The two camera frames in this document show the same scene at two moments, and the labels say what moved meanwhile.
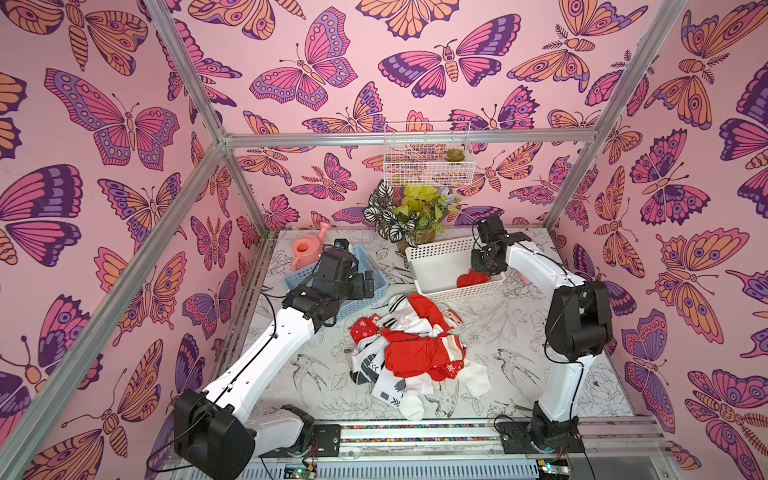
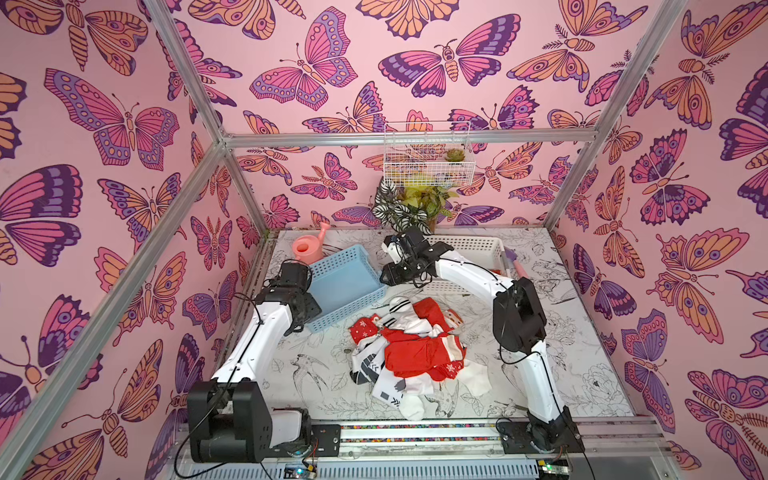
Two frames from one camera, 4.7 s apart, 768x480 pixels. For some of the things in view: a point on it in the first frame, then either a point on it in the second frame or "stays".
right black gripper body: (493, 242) -> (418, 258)
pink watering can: (307, 249) stays
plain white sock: (473, 376) stays
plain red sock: (414, 353) stays
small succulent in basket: (455, 155) stays
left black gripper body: (354, 288) -> (309, 303)
